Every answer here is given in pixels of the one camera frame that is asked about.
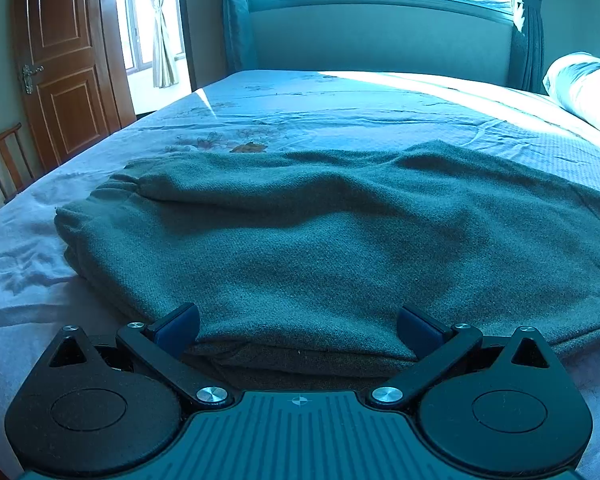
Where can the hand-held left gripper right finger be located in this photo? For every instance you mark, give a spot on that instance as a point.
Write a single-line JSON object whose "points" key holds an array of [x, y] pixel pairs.
{"points": [[418, 331]]}

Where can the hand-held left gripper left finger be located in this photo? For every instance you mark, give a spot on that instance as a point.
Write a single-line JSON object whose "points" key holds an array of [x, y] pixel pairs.
{"points": [[180, 329]]}

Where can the bed with floral sheet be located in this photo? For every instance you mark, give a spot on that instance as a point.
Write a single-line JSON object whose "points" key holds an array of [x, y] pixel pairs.
{"points": [[355, 105]]}

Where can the wooden chair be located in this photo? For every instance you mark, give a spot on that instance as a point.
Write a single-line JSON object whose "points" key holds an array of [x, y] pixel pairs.
{"points": [[2, 136]]}

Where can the brown wooden door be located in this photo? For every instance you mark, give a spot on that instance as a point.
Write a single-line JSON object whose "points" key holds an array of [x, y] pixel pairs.
{"points": [[70, 85]]}

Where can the sheer balcony curtain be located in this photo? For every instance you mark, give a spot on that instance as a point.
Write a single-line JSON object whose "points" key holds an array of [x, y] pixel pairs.
{"points": [[162, 35]]}

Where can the rolled white duvet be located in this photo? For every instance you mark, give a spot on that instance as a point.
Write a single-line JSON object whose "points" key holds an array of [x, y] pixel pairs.
{"points": [[585, 85]]}

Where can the teal curtain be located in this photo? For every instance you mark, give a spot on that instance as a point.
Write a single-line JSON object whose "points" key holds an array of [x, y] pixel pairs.
{"points": [[235, 35], [530, 50]]}

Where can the balcony window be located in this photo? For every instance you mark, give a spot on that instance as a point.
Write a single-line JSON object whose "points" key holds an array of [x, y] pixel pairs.
{"points": [[130, 20]]}

